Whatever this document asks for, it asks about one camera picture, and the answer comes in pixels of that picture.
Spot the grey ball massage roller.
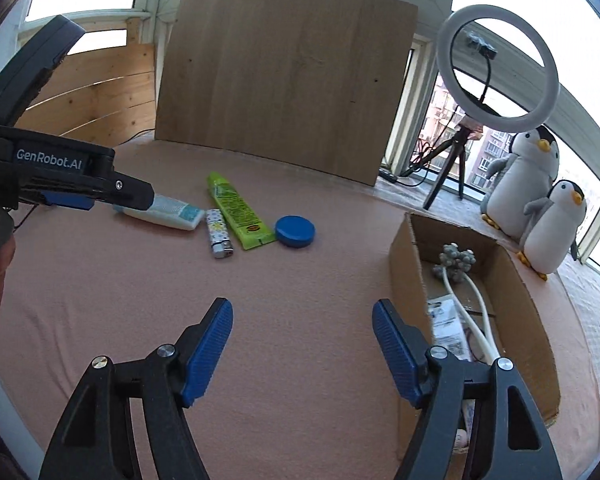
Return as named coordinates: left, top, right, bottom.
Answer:
left=432, top=242, right=501, bottom=366

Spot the wooden board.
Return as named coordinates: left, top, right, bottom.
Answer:
left=155, top=0, right=420, bottom=188

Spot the black webcam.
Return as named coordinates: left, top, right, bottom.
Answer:
left=464, top=32, right=498, bottom=58

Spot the blue round lid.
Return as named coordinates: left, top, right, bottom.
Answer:
left=274, top=215, right=317, bottom=249

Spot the black tripod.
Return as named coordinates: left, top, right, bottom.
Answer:
left=422, top=125, right=483, bottom=211

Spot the large penguin plush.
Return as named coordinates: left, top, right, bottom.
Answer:
left=480, top=126, right=561, bottom=241

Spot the lime green tube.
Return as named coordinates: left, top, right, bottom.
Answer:
left=207, top=171, right=277, bottom=252

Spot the white ring light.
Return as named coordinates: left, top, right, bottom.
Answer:
left=439, top=4, right=561, bottom=133

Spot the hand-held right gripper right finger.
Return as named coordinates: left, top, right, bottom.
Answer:
left=371, top=299, right=563, bottom=480

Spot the white patterned lighter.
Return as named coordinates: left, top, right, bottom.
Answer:
left=206, top=208, right=235, bottom=259

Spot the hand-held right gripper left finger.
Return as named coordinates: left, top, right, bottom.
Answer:
left=39, top=297, right=234, bottom=480

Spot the small penguin plush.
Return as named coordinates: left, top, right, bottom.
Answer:
left=516, top=179, right=588, bottom=281

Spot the white and green sachet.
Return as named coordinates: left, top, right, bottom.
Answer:
left=427, top=297, right=473, bottom=361

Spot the cardboard box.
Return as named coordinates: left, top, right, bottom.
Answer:
left=390, top=212, right=562, bottom=456

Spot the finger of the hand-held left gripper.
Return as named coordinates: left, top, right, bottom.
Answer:
left=87, top=170, right=155, bottom=212
left=40, top=190, right=95, bottom=211

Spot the white tube with blue cap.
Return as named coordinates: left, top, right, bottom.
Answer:
left=112, top=195, right=206, bottom=232

